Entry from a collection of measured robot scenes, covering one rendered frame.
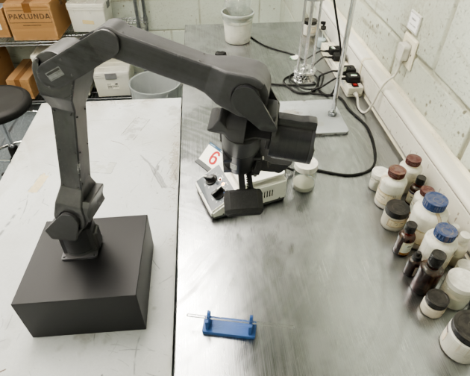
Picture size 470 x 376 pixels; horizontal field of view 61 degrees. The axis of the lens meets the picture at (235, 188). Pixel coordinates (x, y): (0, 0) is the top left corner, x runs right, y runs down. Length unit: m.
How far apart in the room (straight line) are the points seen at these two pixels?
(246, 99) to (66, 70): 0.23
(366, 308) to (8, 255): 0.77
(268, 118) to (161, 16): 2.83
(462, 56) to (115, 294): 0.91
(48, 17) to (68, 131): 2.39
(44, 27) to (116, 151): 1.90
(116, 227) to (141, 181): 0.28
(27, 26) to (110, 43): 2.54
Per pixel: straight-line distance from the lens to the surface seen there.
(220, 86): 0.52
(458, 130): 1.11
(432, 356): 0.86
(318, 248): 0.94
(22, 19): 3.07
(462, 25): 1.12
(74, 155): 0.66
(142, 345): 0.81
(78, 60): 0.56
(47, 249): 0.86
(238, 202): 0.62
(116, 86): 3.10
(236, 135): 0.54
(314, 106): 1.40
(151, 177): 1.11
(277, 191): 1.00
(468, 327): 0.83
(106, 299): 0.74
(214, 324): 0.80
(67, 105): 0.61
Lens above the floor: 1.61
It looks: 42 degrees down
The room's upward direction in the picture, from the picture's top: straight up
